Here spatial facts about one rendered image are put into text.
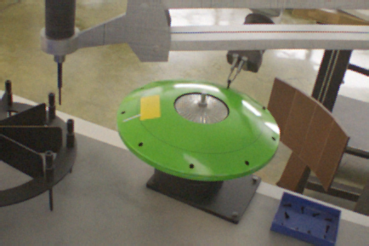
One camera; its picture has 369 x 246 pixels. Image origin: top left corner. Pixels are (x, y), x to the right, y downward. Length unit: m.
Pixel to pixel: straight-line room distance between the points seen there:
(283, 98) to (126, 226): 0.76
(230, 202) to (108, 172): 0.26
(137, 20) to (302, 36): 0.20
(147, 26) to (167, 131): 0.32
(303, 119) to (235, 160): 0.66
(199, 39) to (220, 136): 0.31
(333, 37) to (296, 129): 0.92
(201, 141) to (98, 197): 0.25
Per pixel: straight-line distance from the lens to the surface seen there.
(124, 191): 0.98
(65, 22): 0.60
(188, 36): 0.60
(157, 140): 0.85
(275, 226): 0.96
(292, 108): 1.51
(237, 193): 1.01
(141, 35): 0.58
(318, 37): 0.61
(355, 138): 2.54
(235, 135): 0.88
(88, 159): 1.05
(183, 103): 0.93
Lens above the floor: 1.59
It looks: 35 degrees down
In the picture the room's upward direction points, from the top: 9 degrees clockwise
